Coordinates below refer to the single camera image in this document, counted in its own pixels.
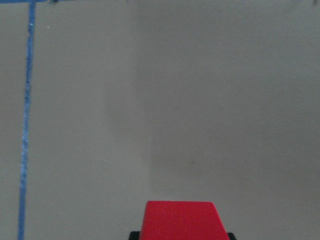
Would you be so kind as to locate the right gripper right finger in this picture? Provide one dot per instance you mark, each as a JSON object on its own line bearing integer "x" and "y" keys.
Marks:
{"x": 231, "y": 236}

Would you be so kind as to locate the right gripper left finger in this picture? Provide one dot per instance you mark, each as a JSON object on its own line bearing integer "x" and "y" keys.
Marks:
{"x": 134, "y": 235}

